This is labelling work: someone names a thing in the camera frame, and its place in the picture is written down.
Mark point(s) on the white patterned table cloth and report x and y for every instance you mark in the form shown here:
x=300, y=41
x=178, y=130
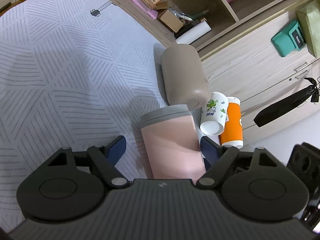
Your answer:
x=74, y=73

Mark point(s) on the wooden open shelf unit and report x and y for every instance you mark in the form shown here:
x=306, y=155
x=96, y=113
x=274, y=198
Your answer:
x=231, y=21

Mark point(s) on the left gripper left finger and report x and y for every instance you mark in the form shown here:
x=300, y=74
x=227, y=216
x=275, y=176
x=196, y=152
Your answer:
x=104, y=160

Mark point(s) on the light wood wardrobe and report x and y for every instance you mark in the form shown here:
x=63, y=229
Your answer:
x=252, y=70

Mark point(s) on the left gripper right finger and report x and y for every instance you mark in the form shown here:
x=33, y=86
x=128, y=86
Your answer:
x=220, y=159

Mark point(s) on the white paper roll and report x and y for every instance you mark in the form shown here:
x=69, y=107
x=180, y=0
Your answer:
x=194, y=33

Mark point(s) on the beige tumbler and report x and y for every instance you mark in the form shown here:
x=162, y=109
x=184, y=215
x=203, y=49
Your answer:
x=184, y=78

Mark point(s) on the pink flat box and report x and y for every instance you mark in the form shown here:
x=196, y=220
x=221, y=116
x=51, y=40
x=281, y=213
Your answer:
x=152, y=13

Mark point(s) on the pink tumbler grey rim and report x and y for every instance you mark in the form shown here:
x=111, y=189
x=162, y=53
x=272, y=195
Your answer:
x=172, y=144

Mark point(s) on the black ribbon bow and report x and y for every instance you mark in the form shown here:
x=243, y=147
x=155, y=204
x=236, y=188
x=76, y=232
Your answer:
x=288, y=104

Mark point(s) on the orange paper cup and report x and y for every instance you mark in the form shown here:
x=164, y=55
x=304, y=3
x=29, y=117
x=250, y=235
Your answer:
x=233, y=134

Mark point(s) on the small cardboard box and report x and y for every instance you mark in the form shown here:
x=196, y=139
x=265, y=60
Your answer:
x=166, y=17

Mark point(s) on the white floral paper cup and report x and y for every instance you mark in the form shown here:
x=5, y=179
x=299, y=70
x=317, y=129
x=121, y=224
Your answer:
x=213, y=115

